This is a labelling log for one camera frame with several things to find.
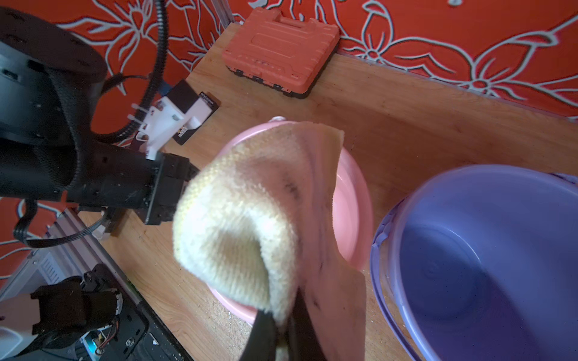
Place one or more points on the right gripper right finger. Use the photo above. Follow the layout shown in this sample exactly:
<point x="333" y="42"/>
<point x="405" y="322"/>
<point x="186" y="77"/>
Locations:
<point x="302" y="340"/>

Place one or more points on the red plastic tool case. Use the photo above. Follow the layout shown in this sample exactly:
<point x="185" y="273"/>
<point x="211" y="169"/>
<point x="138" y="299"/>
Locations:
<point x="284" y="54"/>

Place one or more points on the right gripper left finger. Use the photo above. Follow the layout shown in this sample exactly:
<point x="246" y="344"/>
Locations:
<point x="261" y="344"/>

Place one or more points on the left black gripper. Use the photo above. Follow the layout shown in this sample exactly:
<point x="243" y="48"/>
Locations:
<point x="126" y="179"/>

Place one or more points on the pink plastic bucket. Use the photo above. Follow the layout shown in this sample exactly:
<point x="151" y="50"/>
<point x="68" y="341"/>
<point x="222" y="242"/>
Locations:
<point x="352" y="213"/>

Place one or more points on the yellow cloth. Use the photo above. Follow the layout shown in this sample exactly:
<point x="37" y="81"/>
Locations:
<point x="256" y="225"/>

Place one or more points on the purple plastic bucket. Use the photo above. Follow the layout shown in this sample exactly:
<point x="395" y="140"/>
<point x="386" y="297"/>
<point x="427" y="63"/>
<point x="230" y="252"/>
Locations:
<point x="480" y="263"/>

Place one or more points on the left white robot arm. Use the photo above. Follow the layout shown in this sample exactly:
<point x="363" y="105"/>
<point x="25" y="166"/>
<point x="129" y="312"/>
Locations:
<point x="51" y="82"/>

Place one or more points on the black snack packet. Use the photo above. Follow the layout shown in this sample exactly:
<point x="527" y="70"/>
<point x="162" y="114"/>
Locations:
<point x="198" y="114"/>

